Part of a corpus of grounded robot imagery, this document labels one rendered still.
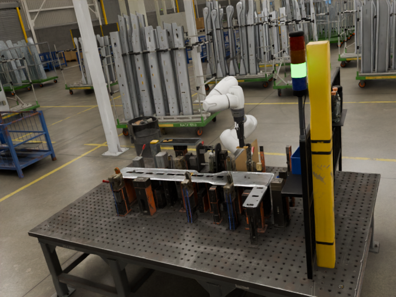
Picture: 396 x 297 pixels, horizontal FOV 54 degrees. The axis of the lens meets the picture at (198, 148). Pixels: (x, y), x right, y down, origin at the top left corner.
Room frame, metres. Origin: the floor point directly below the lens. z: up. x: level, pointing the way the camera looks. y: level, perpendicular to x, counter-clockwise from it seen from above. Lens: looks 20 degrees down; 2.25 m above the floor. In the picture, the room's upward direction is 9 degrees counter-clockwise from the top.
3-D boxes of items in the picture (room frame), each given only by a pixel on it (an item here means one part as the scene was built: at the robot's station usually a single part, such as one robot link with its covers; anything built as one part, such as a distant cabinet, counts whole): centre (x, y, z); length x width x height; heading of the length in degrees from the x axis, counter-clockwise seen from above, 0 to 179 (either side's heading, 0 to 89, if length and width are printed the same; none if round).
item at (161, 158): (3.13, 0.32, 0.90); 0.13 x 0.10 x 0.41; 153
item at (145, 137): (5.85, 0.79, 0.36); 0.54 x 0.50 x 0.73; 149
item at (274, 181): (2.39, -0.50, 0.88); 0.08 x 0.08 x 0.36; 63
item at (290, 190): (2.61, -0.79, 1.01); 0.90 x 0.22 x 0.03; 153
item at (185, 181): (2.65, 0.12, 0.87); 0.12 x 0.09 x 0.35; 153
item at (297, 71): (1.81, -0.53, 1.90); 0.07 x 0.07 x 0.06
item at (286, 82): (9.32, -2.84, 0.88); 1.91 x 1.00 x 1.76; 150
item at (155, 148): (3.36, 0.38, 0.92); 0.08 x 0.08 x 0.44; 63
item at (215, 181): (2.84, 0.12, 1.00); 1.38 x 0.22 x 0.02; 63
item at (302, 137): (1.81, -0.53, 1.79); 0.07 x 0.07 x 0.57
